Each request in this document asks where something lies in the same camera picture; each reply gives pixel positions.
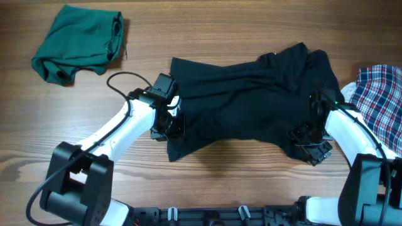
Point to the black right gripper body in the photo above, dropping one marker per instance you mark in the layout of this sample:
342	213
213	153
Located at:
312	142

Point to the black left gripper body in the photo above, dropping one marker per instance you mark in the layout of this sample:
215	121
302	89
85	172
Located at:
172	127

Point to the black garment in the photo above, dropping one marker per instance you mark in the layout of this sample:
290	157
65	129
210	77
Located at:
262	100

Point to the green cloth bag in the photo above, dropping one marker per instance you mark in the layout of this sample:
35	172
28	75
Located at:
79	39

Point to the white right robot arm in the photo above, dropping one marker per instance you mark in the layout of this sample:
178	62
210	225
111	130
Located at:
371	194

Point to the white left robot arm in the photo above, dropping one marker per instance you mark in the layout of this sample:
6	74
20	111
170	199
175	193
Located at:
78	182

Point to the white cloth piece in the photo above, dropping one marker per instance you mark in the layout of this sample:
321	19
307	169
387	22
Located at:
348	91

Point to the plaid checkered cloth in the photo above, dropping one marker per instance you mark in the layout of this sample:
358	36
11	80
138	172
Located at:
378	98

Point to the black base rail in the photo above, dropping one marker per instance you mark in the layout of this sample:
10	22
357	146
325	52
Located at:
262	216

